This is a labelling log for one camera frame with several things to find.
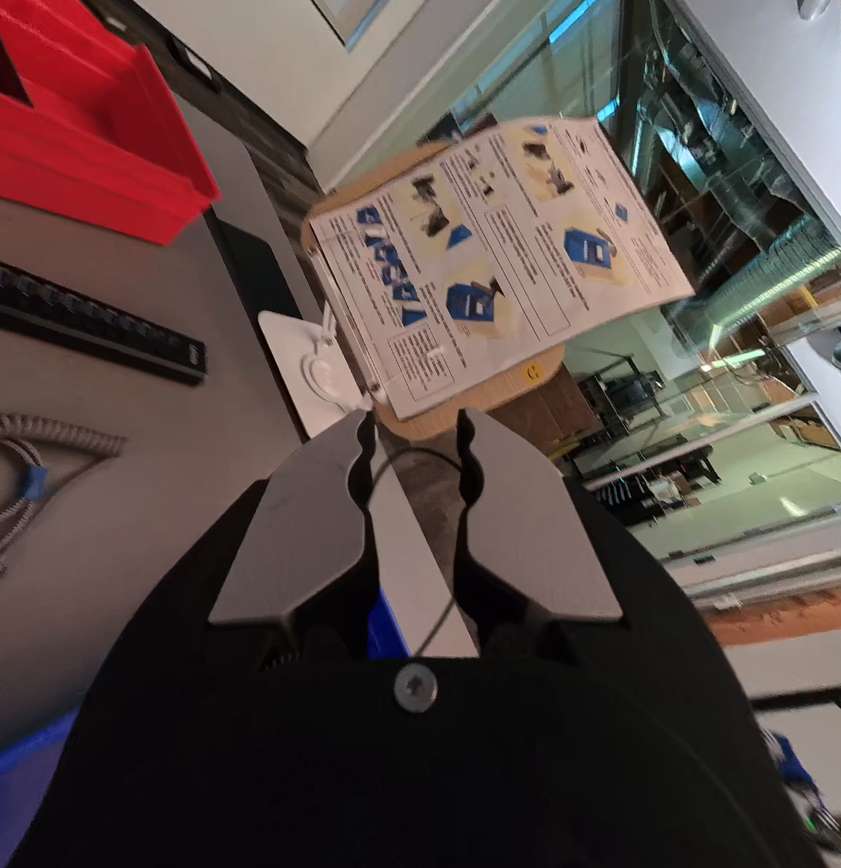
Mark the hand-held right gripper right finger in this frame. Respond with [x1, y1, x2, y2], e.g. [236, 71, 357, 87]
[453, 407, 625, 657]

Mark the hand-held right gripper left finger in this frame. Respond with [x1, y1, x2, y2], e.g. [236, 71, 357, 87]
[209, 409, 382, 662]

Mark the black multi-port usb hub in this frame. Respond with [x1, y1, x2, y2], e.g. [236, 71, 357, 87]
[0, 258, 208, 387]

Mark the black mat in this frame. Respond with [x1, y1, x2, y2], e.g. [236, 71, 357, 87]
[203, 210, 307, 442]

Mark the printed instruction sheet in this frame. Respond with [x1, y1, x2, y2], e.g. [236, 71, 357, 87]
[308, 117, 697, 419]

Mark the blue plastic object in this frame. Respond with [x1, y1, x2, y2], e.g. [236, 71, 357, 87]
[760, 729, 841, 855]

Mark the blue plastic bin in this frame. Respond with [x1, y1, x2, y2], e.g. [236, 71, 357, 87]
[0, 589, 412, 868]

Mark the red plastic bin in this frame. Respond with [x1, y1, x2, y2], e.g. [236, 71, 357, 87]
[0, 0, 222, 246]

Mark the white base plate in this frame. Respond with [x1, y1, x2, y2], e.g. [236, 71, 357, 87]
[258, 308, 375, 438]

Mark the grey coiled cable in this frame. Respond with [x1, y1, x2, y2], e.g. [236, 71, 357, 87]
[0, 412, 128, 503]

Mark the braided cable with blue tie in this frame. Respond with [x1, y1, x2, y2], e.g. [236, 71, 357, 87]
[0, 441, 50, 598]

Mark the wall outlet plate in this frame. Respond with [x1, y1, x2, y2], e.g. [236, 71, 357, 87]
[183, 47, 222, 92]

